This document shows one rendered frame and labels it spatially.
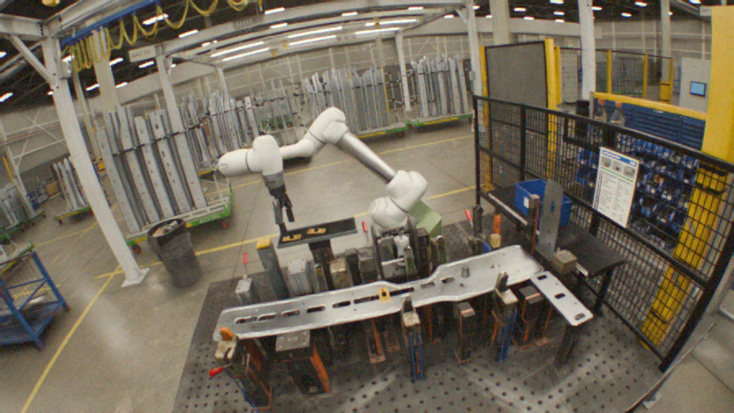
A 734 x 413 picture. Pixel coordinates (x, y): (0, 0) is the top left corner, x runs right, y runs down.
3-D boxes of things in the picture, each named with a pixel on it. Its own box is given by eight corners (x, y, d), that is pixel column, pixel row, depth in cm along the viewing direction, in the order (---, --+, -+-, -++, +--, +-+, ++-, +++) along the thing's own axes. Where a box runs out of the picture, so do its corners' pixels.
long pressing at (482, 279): (210, 347, 100) (208, 345, 99) (222, 309, 120) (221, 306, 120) (547, 273, 109) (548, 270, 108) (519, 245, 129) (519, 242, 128)
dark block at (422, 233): (423, 306, 145) (418, 236, 127) (419, 297, 151) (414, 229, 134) (432, 304, 145) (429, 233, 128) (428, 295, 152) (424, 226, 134)
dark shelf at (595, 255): (589, 279, 97) (591, 274, 96) (487, 195, 179) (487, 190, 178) (623, 264, 99) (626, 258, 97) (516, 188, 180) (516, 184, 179)
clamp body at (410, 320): (407, 385, 106) (400, 330, 92) (400, 362, 117) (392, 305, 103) (430, 379, 107) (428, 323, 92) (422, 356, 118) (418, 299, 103)
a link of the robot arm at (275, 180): (259, 177, 117) (263, 191, 120) (279, 174, 117) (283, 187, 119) (265, 170, 126) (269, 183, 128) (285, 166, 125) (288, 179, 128)
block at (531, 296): (516, 352, 108) (527, 306, 97) (505, 334, 119) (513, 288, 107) (535, 345, 109) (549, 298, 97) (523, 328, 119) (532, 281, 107)
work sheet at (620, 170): (626, 231, 96) (641, 159, 83) (590, 208, 116) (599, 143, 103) (628, 229, 96) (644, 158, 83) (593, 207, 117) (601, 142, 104)
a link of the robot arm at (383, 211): (387, 225, 197) (361, 208, 188) (405, 205, 192) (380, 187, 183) (392, 239, 183) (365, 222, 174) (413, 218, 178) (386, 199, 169)
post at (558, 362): (559, 378, 92) (580, 331, 80) (545, 359, 102) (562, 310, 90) (572, 372, 92) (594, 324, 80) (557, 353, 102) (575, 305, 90)
